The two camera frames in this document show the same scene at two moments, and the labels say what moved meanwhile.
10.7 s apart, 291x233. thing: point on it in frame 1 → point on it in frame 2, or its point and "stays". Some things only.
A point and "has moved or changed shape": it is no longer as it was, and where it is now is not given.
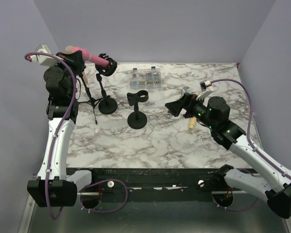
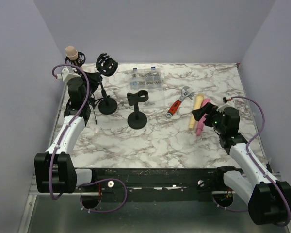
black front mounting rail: (146, 185) stays
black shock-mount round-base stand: (107, 105) stays
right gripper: (190, 100) → (208, 108)
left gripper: (72, 59) → (94, 79)
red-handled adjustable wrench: (169, 114) stays
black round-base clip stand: (137, 120) stays
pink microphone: (88, 57) has moved or changed shape
